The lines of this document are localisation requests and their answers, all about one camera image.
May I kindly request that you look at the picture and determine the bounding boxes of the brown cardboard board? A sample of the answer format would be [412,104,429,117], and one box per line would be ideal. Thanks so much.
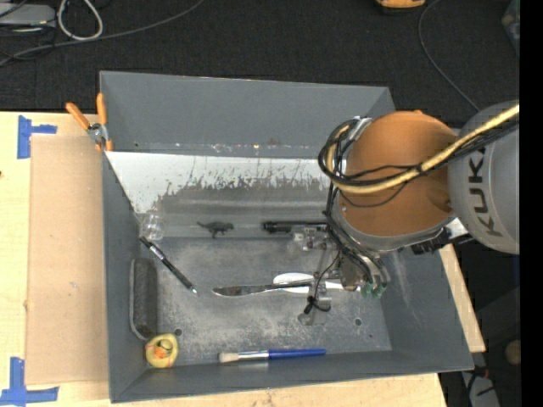
[24,133,111,387]

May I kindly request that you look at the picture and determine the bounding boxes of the dark green toy dinosaur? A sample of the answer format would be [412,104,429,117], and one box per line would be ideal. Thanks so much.
[196,220,235,240]

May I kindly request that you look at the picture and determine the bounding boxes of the black pen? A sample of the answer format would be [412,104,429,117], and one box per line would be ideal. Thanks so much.
[138,236,199,296]

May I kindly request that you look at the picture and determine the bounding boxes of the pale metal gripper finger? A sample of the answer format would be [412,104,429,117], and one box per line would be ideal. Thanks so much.
[291,225,329,254]
[297,282,333,326]

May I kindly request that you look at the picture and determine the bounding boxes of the grey metal bin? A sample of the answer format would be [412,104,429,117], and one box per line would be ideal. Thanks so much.
[98,70,475,403]

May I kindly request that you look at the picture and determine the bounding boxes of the yellow rubber duck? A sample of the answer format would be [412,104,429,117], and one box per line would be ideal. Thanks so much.
[144,332,179,370]

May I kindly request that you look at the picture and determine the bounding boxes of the silver metal knife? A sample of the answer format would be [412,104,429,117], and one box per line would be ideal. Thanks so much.
[210,282,315,298]

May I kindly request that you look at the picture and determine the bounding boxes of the blue-handled brush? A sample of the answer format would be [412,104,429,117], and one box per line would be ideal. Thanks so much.
[218,348,327,365]

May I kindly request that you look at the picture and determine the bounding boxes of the clear glass thing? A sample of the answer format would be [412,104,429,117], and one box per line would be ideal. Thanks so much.
[139,212,167,242]

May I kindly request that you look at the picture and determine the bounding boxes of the black marker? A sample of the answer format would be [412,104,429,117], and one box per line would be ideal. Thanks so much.
[261,220,294,235]

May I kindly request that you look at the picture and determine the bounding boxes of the dark grey flat block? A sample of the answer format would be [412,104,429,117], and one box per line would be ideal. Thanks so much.
[129,257,159,341]

